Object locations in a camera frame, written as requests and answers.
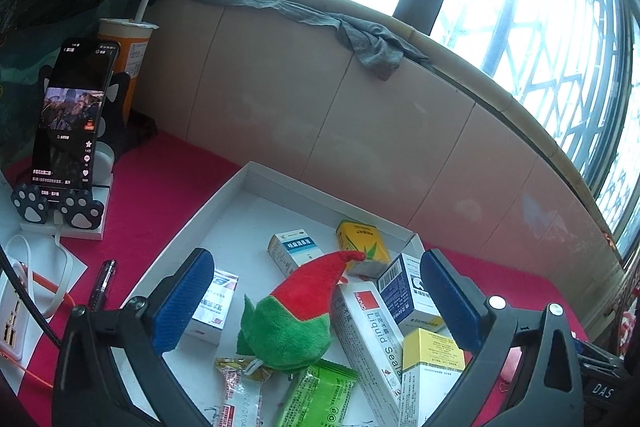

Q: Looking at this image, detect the blue white medicine box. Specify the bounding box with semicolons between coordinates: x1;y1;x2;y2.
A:
378;254;445;336

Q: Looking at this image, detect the red chili plush toy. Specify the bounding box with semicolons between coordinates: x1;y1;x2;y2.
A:
235;251;366;373

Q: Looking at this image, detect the white power strip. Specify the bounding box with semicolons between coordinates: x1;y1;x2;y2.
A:
0;273;28;361

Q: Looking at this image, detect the black pen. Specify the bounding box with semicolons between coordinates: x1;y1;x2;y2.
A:
88;259;117;312

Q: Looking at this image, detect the yellow white box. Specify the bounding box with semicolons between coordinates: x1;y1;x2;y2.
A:
398;329;465;427

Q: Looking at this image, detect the white red blue box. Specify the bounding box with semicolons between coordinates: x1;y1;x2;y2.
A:
186;270;239;346

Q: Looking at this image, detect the red white snack packet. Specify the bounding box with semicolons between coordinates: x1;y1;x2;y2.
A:
215;358;272;427

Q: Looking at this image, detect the paw phone stand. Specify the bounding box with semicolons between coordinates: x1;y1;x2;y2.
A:
11;72;130;241

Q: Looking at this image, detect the white liquid sealer box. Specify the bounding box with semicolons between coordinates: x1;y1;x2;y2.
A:
331;282;404;426

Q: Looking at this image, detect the white cardboard tray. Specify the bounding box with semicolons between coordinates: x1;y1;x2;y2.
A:
131;162;425;426

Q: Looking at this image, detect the red cloth mat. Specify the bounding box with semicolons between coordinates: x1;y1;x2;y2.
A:
17;132;587;426

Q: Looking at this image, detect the green snack packet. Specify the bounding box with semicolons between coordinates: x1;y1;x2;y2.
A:
273;360;358;427

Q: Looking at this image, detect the white blue small box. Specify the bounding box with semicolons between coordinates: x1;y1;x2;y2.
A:
267;229;323;277

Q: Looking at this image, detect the yellow medicine box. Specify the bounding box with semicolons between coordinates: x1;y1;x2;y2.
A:
336;220;392;279

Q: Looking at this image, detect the black smartphone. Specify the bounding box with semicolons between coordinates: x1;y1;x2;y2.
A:
32;38;119;202

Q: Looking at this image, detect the orange drink cup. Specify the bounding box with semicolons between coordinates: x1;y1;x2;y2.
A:
98;0;158;121

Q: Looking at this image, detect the grey rag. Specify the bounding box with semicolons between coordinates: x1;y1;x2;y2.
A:
191;0;431;81

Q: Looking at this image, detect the white cable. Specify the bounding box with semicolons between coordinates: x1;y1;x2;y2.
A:
3;225;72;320

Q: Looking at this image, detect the black cable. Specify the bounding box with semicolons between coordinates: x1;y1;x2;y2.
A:
0;243;62;350

